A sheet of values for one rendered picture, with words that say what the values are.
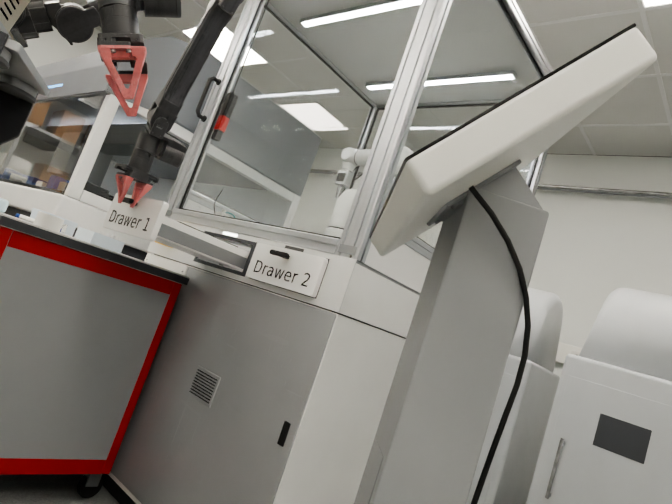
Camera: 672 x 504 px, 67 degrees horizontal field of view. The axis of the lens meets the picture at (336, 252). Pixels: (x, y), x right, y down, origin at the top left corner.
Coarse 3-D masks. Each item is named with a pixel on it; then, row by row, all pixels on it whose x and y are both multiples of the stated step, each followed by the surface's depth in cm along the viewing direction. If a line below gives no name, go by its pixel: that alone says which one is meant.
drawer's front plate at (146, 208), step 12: (120, 204) 149; (144, 204) 140; (156, 204) 136; (168, 204) 136; (108, 216) 152; (120, 216) 147; (132, 216) 142; (144, 216) 138; (156, 216) 134; (108, 228) 149; (120, 228) 145; (132, 228) 140; (144, 228) 136; (156, 228) 134
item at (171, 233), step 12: (168, 228) 138; (180, 228) 141; (192, 228) 144; (156, 240) 155; (168, 240) 139; (180, 240) 141; (192, 240) 144; (204, 240) 147; (216, 240) 150; (192, 252) 152; (204, 252) 148; (216, 252) 151; (228, 252) 154; (240, 252) 157; (228, 264) 155; (240, 264) 158
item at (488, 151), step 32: (640, 32) 58; (576, 64) 57; (608, 64) 57; (640, 64) 57; (512, 96) 56; (544, 96) 56; (576, 96) 56; (608, 96) 64; (480, 128) 56; (512, 128) 56; (544, 128) 57; (416, 160) 55; (448, 160) 55; (480, 160) 55; (512, 160) 70; (416, 192) 58; (448, 192) 62; (512, 192) 74; (384, 224) 84; (416, 224) 78
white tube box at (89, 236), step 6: (78, 228) 164; (78, 234) 164; (84, 234) 162; (90, 234) 161; (96, 234) 161; (84, 240) 162; (90, 240) 160; (96, 240) 162; (102, 240) 164; (108, 240) 166; (114, 240) 168; (102, 246) 164; (108, 246) 166; (114, 246) 168; (120, 246) 170; (120, 252) 171
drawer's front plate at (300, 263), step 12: (264, 252) 153; (288, 252) 146; (300, 252) 143; (252, 264) 154; (264, 264) 151; (276, 264) 148; (288, 264) 145; (300, 264) 142; (312, 264) 139; (324, 264) 137; (252, 276) 152; (264, 276) 149; (300, 276) 140; (312, 276) 137; (288, 288) 142; (300, 288) 139; (312, 288) 136
